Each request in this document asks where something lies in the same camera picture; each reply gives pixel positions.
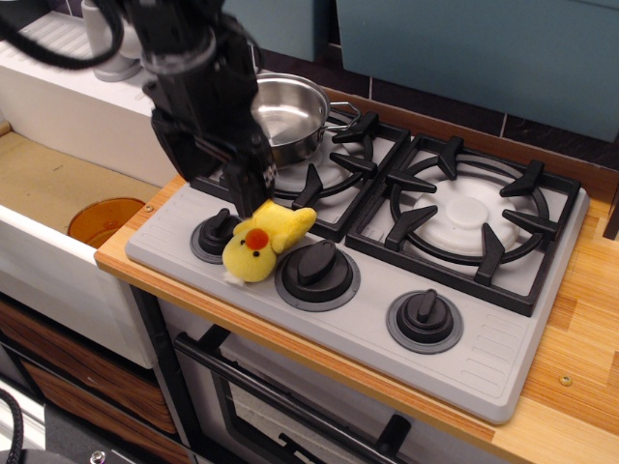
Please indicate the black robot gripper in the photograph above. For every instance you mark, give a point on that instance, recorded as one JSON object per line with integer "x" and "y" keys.
{"x": 203, "y": 87}

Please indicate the stainless steel pot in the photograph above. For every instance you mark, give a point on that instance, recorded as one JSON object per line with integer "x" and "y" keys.
{"x": 293, "y": 113}

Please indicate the yellow stuffed duck toy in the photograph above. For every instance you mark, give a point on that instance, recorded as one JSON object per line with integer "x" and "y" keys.
{"x": 252, "y": 253}

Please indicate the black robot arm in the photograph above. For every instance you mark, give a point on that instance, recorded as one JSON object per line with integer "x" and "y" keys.
{"x": 132, "y": 11}

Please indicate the grey toy stove top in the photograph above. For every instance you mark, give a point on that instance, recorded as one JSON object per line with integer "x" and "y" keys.
{"x": 483, "y": 374}

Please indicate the right black stove knob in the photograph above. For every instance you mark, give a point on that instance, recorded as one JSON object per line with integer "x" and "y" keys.
{"x": 424, "y": 322}

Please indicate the small left black knob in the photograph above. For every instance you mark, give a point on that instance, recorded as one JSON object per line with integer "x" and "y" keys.
{"x": 210, "y": 236}

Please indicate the black left burner grate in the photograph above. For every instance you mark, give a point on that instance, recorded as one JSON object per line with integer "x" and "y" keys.
{"x": 337, "y": 177}

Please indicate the black burner grate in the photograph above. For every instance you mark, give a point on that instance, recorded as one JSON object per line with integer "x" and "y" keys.
{"x": 337, "y": 177}
{"x": 488, "y": 227}

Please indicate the grey toy faucet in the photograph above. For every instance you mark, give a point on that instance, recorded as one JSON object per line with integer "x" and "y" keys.
{"x": 125, "y": 63}

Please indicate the large middle black knob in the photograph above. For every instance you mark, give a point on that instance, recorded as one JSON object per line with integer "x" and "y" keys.
{"x": 317, "y": 278}

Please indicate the white toy sink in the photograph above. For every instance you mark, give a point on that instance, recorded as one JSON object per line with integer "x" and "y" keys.
{"x": 69, "y": 140}

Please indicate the wooden drawer front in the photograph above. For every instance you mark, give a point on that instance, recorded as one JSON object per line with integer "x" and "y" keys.
{"x": 120, "y": 398}

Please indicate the black right burner grate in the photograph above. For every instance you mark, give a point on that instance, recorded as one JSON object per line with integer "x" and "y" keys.
{"x": 488, "y": 227}

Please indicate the black oven door handle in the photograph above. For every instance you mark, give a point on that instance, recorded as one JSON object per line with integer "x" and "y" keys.
{"x": 206, "y": 352}

